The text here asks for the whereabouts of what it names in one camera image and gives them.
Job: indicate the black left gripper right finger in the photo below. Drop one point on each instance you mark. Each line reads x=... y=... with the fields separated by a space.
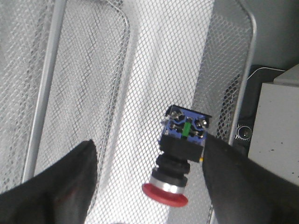
x=243 y=192

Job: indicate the grey equipment box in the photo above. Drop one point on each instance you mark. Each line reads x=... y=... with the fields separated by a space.
x=275 y=140

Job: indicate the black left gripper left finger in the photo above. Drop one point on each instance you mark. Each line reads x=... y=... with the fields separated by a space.
x=61 y=194

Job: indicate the silver mesh tray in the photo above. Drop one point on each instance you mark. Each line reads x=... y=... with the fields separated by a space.
x=107 y=70

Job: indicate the red emergency stop button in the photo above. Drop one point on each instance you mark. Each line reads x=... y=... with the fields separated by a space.
x=182 y=141

